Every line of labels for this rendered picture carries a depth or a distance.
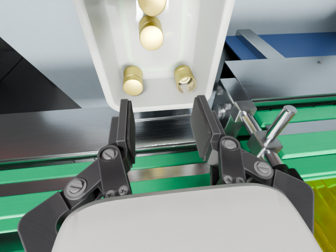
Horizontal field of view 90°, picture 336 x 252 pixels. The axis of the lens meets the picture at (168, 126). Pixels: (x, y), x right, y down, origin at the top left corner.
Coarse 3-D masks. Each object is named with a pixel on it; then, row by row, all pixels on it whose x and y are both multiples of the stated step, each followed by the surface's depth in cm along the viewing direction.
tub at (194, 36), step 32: (96, 0) 20; (128, 0) 23; (192, 0) 24; (224, 0) 19; (96, 32) 20; (128, 32) 26; (192, 32) 27; (224, 32) 21; (96, 64) 22; (128, 64) 30; (160, 64) 31; (192, 64) 32; (128, 96) 30; (160, 96) 30; (192, 96) 30
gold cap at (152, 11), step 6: (138, 0) 20; (144, 0) 20; (150, 0) 20; (156, 0) 20; (162, 0) 20; (144, 6) 20; (150, 6) 20; (156, 6) 20; (162, 6) 21; (144, 12) 21; (150, 12) 21; (156, 12) 21
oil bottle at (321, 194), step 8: (312, 184) 30; (320, 184) 30; (320, 192) 29; (328, 192) 29; (320, 200) 28; (328, 200) 28; (320, 208) 27; (328, 208) 27; (320, 216) 26; (328, 216) 26; (320, 224) 26; (328, 224) 25; (320, 232) 26; (328, 232) 25; (320, 240) 26; (328, 240) 24; (328, 248) 24
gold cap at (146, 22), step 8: (144, 16) 24; (152, 16) 24; (144, 24) 23; (152, 24) 22; (160, 24) 25; (144, 32) 22; (152, 32) 23; (160, 32) 23; (144, 40) 23; (152, 40) 23; (160, 40) 23; (152, 48) 24
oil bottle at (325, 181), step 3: (321, 180) 31; (324, 180) 30; (327, 180) 30; (330, 180) 30; (333, 180) 30; (324, 183) 30; (327, 183) 30; (330, 183) 30; (333, 183) 30; (327, 186) 30; (330, 186) 29; (333, 186) 29; (330, 189) 29; (333, 189) 29; (330, 192) 29; (333, 192) 29; (333, 195) 29
